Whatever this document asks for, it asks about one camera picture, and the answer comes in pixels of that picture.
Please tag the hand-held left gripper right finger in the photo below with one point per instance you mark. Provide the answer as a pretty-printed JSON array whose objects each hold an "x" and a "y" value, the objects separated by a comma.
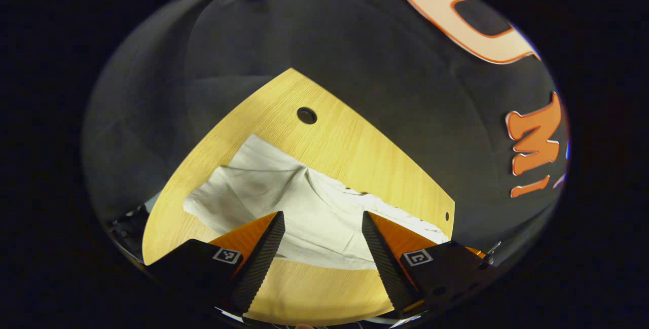
[{"x": 383, "y": 263}]

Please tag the white jeans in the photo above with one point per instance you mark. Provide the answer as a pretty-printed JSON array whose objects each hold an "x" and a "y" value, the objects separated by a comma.
[{"x": 314, "y": 217}]

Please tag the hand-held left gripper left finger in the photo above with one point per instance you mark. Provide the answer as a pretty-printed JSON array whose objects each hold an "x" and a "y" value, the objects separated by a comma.
[{"x": 261, "y": 260}]

